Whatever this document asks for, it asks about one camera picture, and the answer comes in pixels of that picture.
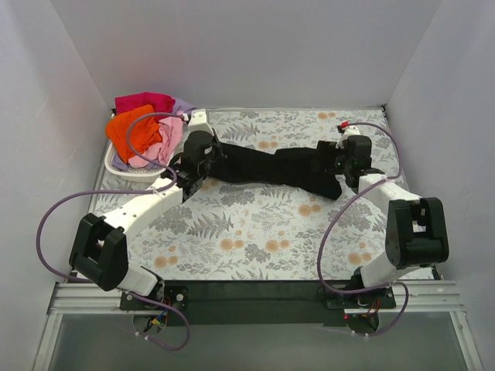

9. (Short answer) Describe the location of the lavender t shirt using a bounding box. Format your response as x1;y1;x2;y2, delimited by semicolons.
172;97;196;116

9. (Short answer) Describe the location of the black t shirt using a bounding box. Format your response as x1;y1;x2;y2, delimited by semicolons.
209;143;342;200

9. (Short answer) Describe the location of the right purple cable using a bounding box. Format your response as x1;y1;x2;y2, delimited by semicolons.
316;121;410;338

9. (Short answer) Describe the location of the floral patterned table mat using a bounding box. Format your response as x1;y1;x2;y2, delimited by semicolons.
90;109;440;281

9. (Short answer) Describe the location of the aluminium frame rail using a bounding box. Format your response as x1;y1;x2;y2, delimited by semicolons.
47;281;464;315

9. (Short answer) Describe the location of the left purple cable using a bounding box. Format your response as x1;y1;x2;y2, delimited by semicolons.
36;111;191;352

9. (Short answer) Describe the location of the purple cable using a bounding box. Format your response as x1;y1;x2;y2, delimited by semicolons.
316;121;410;338
36;111;191;352

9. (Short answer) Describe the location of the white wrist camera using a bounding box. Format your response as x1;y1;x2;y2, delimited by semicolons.
186;109;213;134
336;121;360;149

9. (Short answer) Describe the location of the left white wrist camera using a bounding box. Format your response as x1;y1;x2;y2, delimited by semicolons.
186;109;213;134

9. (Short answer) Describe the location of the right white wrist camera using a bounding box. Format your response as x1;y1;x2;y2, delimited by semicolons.
336;121;360;149

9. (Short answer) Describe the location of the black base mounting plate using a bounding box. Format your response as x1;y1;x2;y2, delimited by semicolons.
120;281;396;327

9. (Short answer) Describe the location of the magenta t shirt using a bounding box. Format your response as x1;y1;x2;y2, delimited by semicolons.
114;92;176;114

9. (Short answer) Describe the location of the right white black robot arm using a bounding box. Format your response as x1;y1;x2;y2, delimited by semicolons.
315;134;449;308

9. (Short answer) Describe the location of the orange t shirt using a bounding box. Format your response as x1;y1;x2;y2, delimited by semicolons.
105;104;162;164

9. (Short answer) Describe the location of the white plastic laundry basket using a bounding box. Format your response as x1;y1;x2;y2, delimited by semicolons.
104;142;164;183

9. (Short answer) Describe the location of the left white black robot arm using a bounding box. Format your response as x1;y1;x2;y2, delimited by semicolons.
69;129;222;309

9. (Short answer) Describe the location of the pink t shirt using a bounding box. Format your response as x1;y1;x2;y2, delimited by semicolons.
142;117;183;165

